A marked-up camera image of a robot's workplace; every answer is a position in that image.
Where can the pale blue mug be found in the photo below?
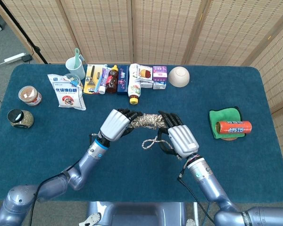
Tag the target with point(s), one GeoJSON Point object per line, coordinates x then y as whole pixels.
{"type": "Point", "coordinates": [79, 70]}

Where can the white sugar bag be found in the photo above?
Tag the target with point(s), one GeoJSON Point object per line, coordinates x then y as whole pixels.
{"type": "Point", "coordinates": [67, 96]}

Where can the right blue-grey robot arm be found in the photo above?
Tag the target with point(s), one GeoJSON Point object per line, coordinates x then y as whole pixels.
{"type": "Point", "coordinates": [210, 186]}

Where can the bamboo folding screen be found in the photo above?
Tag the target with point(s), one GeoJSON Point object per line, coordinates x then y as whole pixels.
{"type": "Point", "coordinates": [160, 30]}

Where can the razor on yellow card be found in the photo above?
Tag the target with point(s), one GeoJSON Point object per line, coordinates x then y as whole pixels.
{"type": "Point", "coordinates": [89, 87]}

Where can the black tripod stand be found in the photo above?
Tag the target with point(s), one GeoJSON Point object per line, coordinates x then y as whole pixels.
{"type": "Point", "coordinates": [36, 50]}

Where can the round cork coaster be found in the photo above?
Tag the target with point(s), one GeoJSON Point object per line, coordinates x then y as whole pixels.
{"type": "Point", "coordinates": [229, 139]}

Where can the clear round plastic container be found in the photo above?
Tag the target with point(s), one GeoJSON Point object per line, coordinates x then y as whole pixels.
{"type": "Point", "coordinates": [69, 77]}

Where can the dark blue carton box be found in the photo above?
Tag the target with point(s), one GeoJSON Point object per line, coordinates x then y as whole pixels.
{"type": "Point", "coordinates": [122, 87]}

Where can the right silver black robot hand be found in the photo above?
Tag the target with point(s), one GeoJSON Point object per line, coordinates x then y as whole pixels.
{"type": "Point", "coordinates": [182, 140]}

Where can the white bottle yellow cap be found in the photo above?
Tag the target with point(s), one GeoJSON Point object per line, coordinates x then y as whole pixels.
{"type": "Point", "coordinates": [134, 90]}

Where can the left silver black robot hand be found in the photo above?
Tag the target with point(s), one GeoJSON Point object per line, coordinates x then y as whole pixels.
{"type": "Point", "coordinates": [114, 126]}

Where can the dark blue table mat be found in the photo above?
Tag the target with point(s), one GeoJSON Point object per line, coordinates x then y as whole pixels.
{"type": "Point", "coordinates": [136, 179]}

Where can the plain white small box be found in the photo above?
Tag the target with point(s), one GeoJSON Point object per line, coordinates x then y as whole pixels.
{"type": "Point", "coordinates": [146, 84]}

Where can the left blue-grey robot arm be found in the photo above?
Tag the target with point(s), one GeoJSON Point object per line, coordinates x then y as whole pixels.
{"type": "Point", "coordinates": [85, 162]}

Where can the green cloth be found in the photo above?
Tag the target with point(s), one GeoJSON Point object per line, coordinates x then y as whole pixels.
{"type": "Point", "coordinates": [222, 115]}

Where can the orange Arctic Ocean can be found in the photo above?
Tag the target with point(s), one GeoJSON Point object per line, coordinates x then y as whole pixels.
{"type": "Point", "coordinates": [235, 128]}

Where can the green plastic spoon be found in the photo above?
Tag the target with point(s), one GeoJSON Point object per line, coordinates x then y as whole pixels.
{"type": "Point", "coordinates": [77, 56]}

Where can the purple white small box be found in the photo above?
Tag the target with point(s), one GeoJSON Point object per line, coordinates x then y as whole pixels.
{"type": "Point", "coordinates": [160, 74]}

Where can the white snack box red picture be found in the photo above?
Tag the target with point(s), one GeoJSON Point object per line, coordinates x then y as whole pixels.
{"type": "Point", "coordinates": [145, 73]}

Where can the black power adapter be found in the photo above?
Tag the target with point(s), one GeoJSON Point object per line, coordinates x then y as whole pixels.
{"type": "Point", "coordinates": [27, 58]}

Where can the purple white toothpaste tube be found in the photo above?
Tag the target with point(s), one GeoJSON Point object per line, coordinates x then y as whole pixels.
{"type": "Point", "coordinates": [103, 82]}

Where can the black lid herb jar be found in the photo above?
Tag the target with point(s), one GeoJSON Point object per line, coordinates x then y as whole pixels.
{"type": "Point", "coordinates": [26, 121]}

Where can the blue white small box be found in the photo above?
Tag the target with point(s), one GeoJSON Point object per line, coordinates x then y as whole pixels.
{"type": "Point", "coordinates": [159, 86]}

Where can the white power strip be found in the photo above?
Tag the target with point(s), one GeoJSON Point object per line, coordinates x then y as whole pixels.
{"type": "Point", "coordinates": [14, 58]}

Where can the red label powder jar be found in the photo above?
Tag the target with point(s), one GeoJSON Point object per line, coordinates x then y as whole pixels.
{"type": "Point", "coordinates": [31, 96]}

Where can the brown honey bottle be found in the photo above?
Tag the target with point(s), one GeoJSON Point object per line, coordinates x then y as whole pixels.
{"type": "Point", "coordinates": [112, 84]}

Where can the beige bowl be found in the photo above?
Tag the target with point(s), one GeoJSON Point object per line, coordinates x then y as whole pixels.
{"type": "Point", "coordinates": [179, 77]}

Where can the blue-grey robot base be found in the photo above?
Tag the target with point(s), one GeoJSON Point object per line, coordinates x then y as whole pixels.
{"type": "Point", "coordinates": [136, 214]}

